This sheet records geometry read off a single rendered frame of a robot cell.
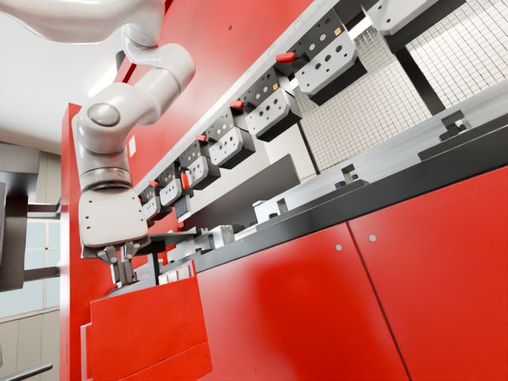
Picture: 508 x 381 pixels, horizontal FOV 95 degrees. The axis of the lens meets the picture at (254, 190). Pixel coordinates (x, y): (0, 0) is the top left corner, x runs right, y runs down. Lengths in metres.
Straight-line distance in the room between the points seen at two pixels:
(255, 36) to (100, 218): 0.71
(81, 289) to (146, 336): 1.35
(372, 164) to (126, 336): 0.54
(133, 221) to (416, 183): 0.47
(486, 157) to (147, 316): 0.52
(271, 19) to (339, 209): 0.64
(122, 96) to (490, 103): 0.63
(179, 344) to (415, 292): 0.36
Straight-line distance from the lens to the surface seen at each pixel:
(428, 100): 1.39
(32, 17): 0.73
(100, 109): 0.47
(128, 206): 0.49
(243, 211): 1.50
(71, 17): 0.76
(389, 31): 0.66
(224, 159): 0.83
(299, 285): 0.51
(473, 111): 0.56
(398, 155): 0.56
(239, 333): 0.66
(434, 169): 0.42
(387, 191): 0.43
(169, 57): 0.75
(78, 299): 1.76
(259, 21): 0.92
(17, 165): 2.13
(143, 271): 1.39
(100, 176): 0.49
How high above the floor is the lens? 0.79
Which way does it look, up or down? 19 degrees up
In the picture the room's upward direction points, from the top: 16 degrees counter-clockwise
